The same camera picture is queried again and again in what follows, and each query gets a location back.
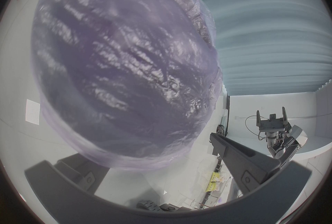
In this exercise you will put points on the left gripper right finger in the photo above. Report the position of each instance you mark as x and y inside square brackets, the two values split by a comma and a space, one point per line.
[246, 165]

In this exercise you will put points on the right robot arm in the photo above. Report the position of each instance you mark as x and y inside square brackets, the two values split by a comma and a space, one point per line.
[298, 137]

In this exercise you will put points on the pale blue curtain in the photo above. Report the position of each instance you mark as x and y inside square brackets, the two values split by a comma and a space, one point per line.
[259, 23]

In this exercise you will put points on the purple plastic bag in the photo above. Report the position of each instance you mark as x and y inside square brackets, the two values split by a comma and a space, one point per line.
[197, 17]

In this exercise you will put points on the pale grey trash bin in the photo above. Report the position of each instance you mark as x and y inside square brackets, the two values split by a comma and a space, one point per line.
[116, 75]

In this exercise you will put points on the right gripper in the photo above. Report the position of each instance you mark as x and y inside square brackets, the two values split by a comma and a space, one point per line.
[272, 127]

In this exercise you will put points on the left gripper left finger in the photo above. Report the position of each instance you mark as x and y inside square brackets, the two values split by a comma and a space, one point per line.
[83, 171]

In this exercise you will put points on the yellow printed packet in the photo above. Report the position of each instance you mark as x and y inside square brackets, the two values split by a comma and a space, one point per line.
[218, 177]
[212, 187]

